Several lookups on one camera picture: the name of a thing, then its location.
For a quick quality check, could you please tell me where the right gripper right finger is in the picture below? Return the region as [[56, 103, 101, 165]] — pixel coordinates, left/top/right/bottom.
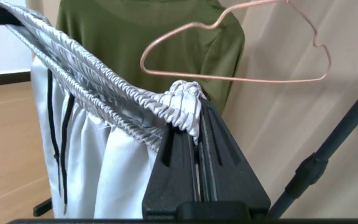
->
[[197, 98, 272, 219]]

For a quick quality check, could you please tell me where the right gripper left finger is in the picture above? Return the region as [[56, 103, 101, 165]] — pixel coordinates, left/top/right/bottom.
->
[[141, 123, 201, 219]]

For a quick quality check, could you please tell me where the pale grey garment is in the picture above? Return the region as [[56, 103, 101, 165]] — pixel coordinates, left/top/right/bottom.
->
[[0, 0, 208, 219]]

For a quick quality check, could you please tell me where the pink clothes hanger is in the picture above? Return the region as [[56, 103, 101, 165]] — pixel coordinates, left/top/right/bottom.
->
[[140, 0, 332, 84]]

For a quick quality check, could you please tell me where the green long-sleeved shirt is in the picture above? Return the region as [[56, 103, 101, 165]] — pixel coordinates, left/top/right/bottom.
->
[[55, 0, 246, 114]]

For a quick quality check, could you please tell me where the black clothes rack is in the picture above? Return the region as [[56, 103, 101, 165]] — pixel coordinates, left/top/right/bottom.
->
[[32, 74, 358, 219]]

